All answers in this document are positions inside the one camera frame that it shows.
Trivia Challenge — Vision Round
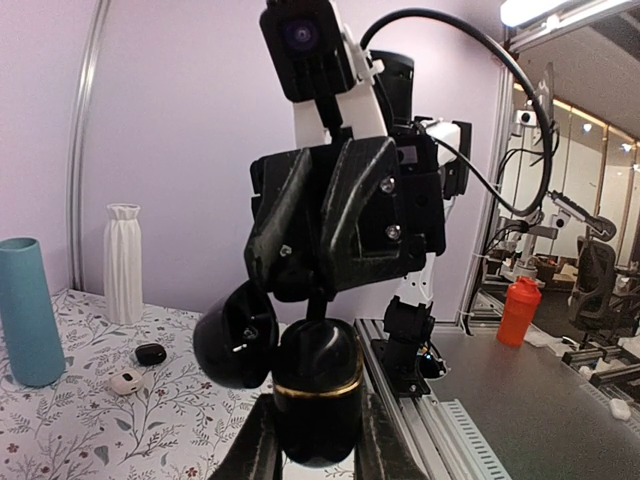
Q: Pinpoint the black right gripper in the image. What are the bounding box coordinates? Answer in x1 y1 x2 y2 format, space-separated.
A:
244 137 445 300

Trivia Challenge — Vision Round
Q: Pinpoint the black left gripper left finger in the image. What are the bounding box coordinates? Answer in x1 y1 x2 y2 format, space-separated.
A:
212 394 280 480

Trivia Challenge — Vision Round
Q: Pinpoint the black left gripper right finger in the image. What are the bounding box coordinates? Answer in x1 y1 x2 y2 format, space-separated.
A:
354 393 428 480

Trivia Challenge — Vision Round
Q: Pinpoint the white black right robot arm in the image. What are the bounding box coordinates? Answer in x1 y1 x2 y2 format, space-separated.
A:
245 50 471 302

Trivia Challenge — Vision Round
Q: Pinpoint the small black closed earbud case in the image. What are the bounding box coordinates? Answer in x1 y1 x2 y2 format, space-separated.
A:
134 343 167 367

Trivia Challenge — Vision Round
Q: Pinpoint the white open earbud case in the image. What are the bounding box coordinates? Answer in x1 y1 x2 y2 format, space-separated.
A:
108 369 144 396

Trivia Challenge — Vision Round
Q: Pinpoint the white ribbed vase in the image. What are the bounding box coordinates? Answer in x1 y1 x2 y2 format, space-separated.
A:
103 203 143 325

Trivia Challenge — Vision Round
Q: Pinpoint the red bottle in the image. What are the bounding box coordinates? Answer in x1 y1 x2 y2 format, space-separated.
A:
497 277 542 347

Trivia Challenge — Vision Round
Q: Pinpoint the teal tall vase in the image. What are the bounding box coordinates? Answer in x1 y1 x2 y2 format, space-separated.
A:
1 237 66 387

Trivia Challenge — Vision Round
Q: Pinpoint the black office chair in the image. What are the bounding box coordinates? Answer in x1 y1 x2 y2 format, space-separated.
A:
569 236 619 348

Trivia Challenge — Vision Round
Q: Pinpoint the aluminium front rail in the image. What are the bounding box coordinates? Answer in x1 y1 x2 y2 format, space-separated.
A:
355 319 510 479

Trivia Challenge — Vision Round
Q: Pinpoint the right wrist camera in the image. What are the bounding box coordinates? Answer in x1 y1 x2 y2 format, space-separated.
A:
259 1 384 133

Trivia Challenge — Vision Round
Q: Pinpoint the right aluminium frame post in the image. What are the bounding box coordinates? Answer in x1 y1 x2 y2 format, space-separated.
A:
66 0 112 290

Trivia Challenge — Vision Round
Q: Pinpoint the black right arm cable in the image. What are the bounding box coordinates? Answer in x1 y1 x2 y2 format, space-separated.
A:
359 8 559 217

